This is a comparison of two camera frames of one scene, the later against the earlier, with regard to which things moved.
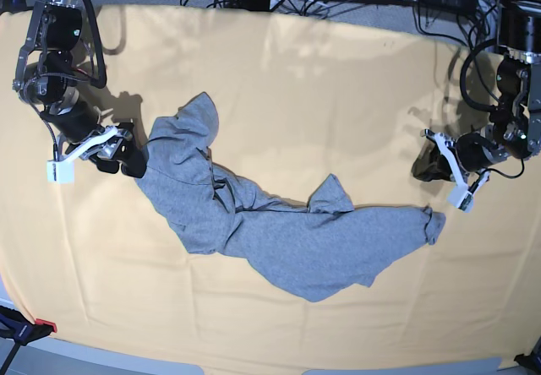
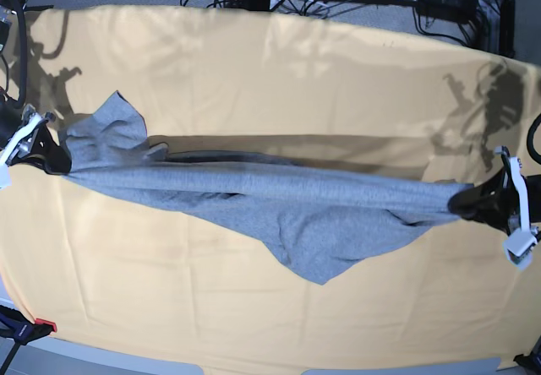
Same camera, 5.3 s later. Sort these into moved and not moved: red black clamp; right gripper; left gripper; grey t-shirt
Moved: right gripper; grey t-shirt; left gripper
Not moved: red black clamp
